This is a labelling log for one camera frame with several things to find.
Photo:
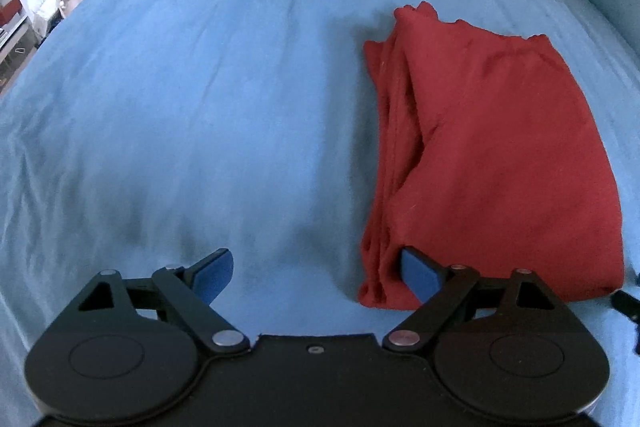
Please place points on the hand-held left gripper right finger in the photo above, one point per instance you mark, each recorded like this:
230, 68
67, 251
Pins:
420, 272

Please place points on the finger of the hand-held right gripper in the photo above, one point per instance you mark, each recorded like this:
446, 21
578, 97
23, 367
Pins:
629, 304

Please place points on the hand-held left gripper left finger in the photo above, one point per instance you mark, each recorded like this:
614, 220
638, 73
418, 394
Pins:
215, 274

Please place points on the red long-sleeved sweater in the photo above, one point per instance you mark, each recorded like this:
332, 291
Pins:
500, 132

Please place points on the bed with blue sheet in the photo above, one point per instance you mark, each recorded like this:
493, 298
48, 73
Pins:
175, 82

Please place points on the red box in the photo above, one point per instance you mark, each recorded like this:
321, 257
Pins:
9, 11

